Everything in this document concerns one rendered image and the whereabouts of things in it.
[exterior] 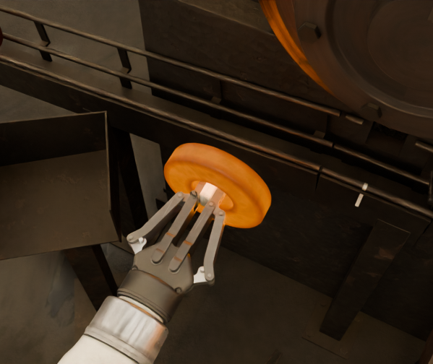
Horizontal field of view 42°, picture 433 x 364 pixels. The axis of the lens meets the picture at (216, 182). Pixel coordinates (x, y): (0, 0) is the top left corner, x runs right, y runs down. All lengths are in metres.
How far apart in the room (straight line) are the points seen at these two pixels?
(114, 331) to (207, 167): 0.23
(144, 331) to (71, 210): 0.44
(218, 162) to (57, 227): 0.42
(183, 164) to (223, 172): 0.06
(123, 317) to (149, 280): 0.05
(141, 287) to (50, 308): 0.98
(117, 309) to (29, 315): 1.00
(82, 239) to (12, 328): 0.68
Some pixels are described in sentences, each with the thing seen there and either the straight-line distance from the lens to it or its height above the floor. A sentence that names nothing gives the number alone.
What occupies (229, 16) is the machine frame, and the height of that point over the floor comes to 0.87.
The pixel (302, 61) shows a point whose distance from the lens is 0.79.
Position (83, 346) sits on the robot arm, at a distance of 0.68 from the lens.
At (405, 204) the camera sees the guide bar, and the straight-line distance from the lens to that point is 0.96.
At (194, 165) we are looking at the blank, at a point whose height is 0.89.
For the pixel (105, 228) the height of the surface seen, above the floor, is 0.61.
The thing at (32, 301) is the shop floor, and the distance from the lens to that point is 1.68.
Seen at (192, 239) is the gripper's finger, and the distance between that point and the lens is 0.73.
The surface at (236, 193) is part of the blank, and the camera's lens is 0.74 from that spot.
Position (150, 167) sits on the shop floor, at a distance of 1.81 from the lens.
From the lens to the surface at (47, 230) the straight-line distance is 1.06.
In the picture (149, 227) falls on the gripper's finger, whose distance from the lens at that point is 0.74.
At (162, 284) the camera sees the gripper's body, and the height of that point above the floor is 0.87.
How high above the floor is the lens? 1.51
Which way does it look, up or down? 58 degrees down
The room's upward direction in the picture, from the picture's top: straight up
